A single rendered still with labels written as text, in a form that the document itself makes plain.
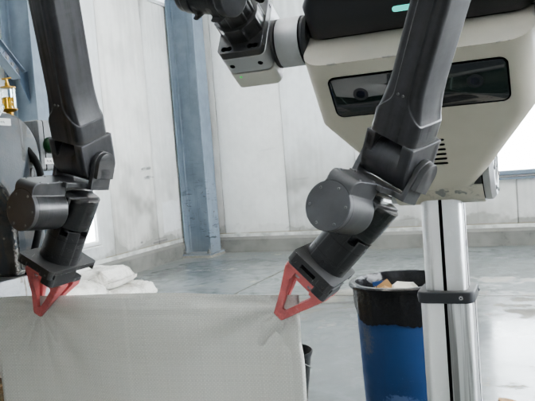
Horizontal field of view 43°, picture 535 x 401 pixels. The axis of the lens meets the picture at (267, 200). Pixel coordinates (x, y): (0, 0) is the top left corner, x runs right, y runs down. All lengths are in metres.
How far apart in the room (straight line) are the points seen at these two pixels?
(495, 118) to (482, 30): 0.15
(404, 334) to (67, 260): 2.18
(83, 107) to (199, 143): 8.72
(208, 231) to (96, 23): 3.17
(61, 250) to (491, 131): 0.73
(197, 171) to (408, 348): 6.98
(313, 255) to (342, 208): 0.12
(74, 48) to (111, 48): 7.77
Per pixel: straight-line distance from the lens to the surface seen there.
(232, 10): 1.15
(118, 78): 8.72
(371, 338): 3.10
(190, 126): 9.73
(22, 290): 1.21
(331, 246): 0.81
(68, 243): 1.01
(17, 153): 1.21
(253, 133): 9.57
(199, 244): 9.78
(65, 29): 0.93
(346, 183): 0.73
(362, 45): 1.19
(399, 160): 0.78
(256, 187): 9.57
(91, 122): 0.96
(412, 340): 3.04
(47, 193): 0.95
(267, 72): 1.26
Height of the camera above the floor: 1.22
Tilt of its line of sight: 3 degrees down
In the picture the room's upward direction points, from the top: 4 degrees counter-clockwise
